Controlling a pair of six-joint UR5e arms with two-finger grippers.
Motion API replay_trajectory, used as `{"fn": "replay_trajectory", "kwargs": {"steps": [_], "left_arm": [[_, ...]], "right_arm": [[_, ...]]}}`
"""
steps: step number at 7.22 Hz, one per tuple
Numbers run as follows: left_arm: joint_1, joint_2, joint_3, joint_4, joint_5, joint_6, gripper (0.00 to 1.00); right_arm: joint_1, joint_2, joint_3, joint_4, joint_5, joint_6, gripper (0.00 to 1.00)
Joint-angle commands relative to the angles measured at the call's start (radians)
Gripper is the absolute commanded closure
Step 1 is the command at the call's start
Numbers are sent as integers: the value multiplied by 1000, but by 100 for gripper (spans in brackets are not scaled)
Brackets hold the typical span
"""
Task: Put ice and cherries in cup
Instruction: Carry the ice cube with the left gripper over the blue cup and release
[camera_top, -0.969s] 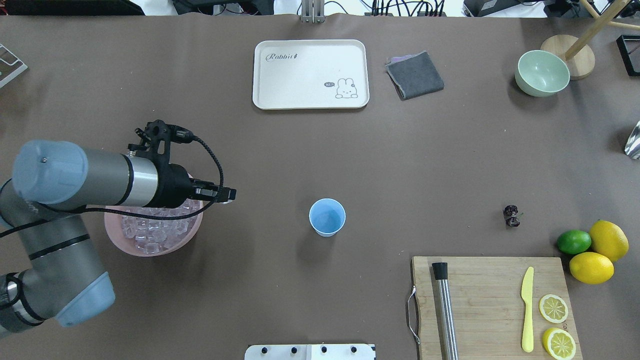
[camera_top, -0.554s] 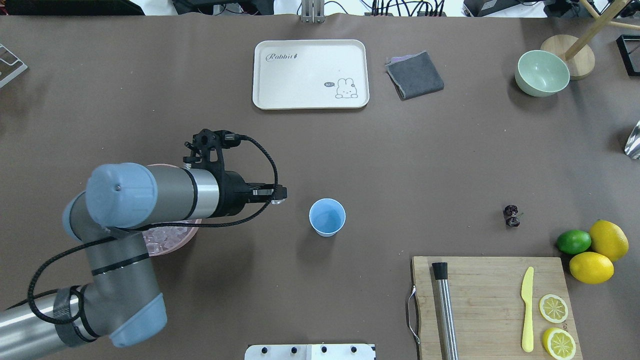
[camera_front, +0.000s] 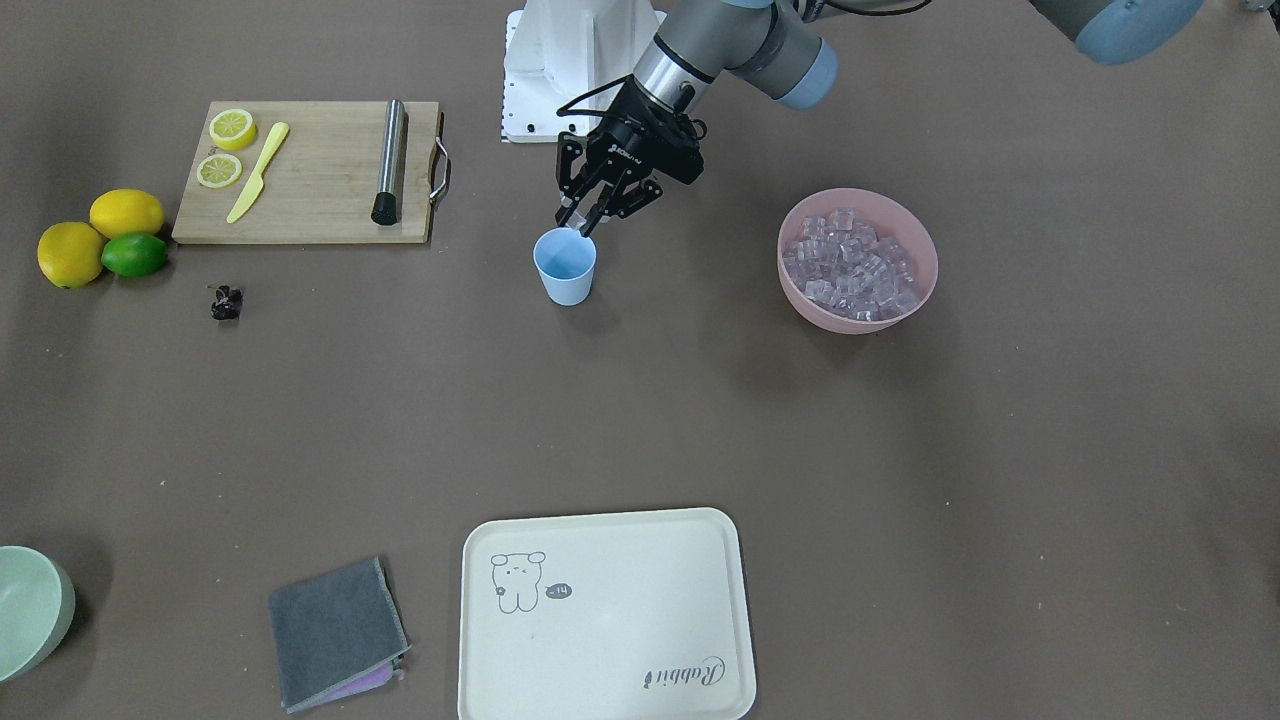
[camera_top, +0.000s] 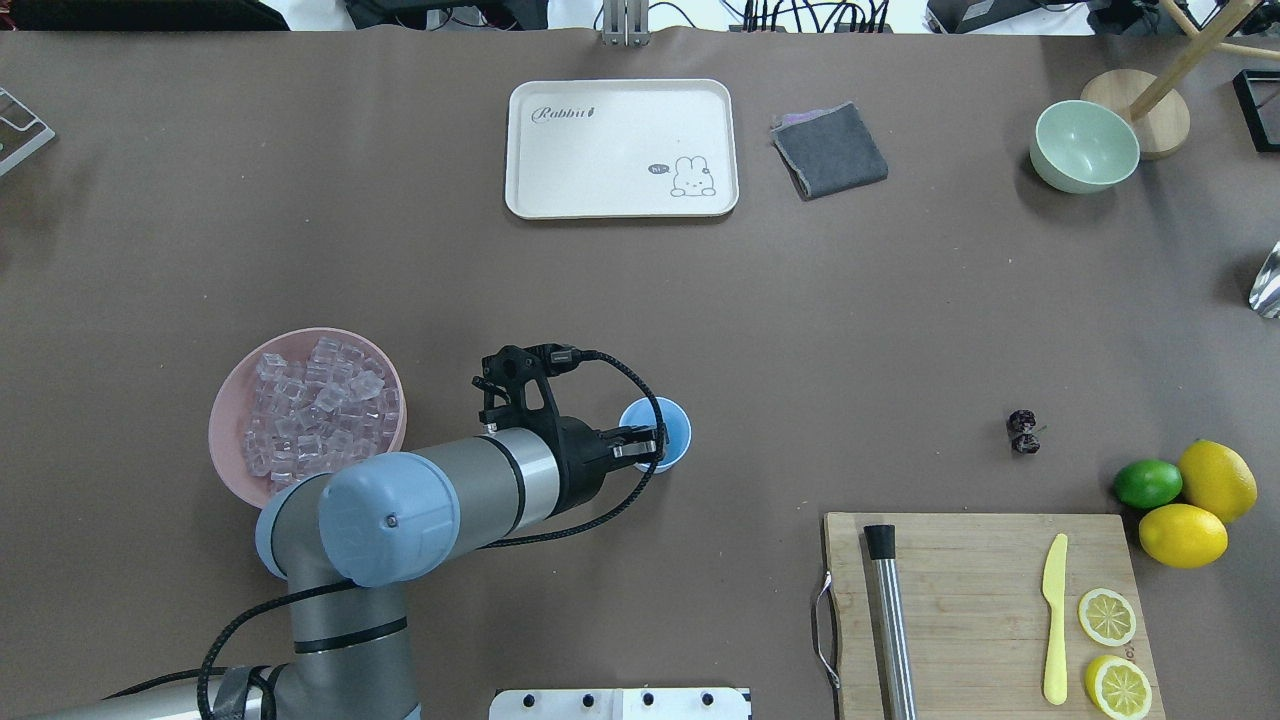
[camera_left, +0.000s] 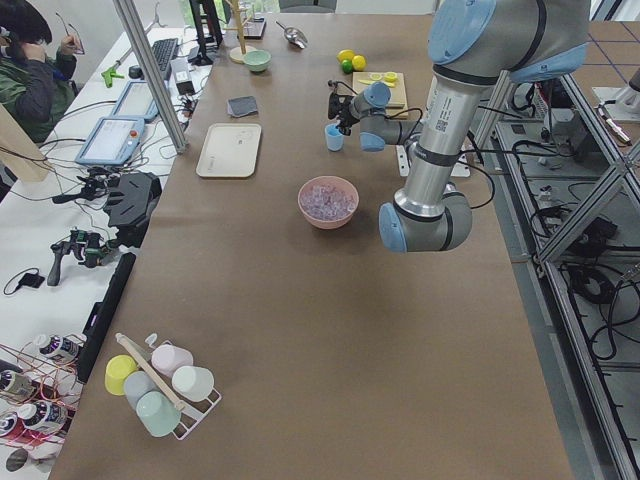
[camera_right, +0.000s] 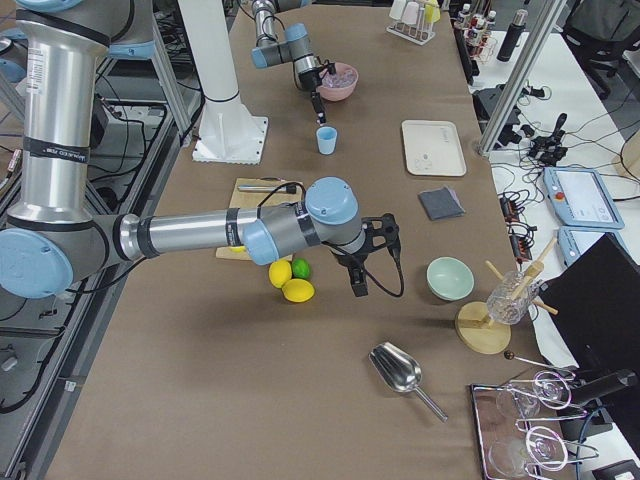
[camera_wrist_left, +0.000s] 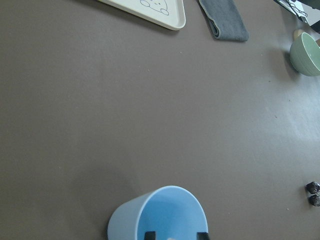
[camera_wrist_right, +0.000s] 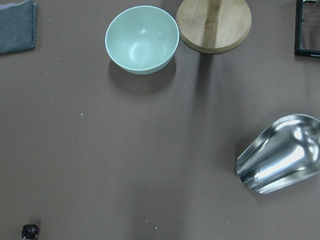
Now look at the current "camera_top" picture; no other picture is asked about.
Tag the cream rabbit tray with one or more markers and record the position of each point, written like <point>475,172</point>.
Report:
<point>621,148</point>

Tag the light blue cup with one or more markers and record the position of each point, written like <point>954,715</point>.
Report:
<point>677,423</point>

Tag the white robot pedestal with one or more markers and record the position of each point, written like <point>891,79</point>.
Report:
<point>623,703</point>

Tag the grey folded cloth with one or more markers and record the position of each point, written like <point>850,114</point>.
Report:
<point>829,150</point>

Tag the wooden cutting board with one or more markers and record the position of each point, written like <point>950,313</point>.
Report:
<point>975,618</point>

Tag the mint green bowl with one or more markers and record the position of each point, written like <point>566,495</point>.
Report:
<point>1083,147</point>

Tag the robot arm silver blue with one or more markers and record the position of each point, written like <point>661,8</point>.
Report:
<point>348,542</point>

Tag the steel ice scoop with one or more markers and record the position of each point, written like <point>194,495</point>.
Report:
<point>1264,297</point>

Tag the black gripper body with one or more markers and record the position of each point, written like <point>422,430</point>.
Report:
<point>578,458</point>

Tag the wooden cup tree stand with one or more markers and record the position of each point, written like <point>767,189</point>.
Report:
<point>1152,105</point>

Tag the dark cherries pair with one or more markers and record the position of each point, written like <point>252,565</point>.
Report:
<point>1024,432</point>

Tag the pink bowl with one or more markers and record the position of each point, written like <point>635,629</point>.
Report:
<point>231,411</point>

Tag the steel muddler black tip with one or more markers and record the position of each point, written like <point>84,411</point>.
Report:
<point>893,636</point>

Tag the green lime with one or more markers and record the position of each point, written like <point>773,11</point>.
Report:
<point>1147,484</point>

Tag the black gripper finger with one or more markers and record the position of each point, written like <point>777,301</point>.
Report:
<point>636,452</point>
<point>631,434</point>

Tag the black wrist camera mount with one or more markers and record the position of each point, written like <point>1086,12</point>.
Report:
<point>516,387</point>

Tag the yellow lemon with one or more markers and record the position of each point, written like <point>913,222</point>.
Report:
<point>1217,479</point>
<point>1183,536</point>

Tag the lemon slice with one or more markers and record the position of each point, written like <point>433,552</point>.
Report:
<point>1107,617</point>
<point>1118,688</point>

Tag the aluminium frame post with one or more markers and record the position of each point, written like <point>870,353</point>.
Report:
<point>625,23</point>

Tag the yellow plastic knife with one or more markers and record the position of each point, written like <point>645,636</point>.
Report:
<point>1053,587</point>

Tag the clear ice cubes pile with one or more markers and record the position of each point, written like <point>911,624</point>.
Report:
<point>322,405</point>

